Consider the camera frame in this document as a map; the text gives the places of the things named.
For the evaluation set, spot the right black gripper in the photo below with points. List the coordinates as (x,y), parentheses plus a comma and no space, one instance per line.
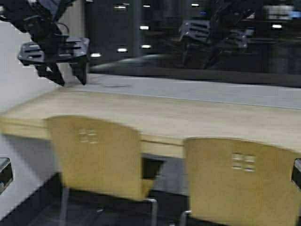
(198,33)

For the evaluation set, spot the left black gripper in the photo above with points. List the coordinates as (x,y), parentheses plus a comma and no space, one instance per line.
(72,50)

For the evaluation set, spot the yellow wooden chair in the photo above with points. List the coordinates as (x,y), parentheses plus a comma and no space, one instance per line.
(236,182)
(102,157)

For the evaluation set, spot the right silver robot base corner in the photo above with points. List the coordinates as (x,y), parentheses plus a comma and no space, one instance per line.
(296,173)

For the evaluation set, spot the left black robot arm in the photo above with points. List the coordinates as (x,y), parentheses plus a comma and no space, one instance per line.
(38,18)

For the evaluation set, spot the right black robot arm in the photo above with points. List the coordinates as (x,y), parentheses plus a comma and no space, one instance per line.
(222,14)

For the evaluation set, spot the left silver robot base corner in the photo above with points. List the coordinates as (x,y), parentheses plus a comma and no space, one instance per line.
(6,173)

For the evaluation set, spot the long wooden counter table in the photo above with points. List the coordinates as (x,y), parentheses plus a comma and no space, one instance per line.
(163,122)

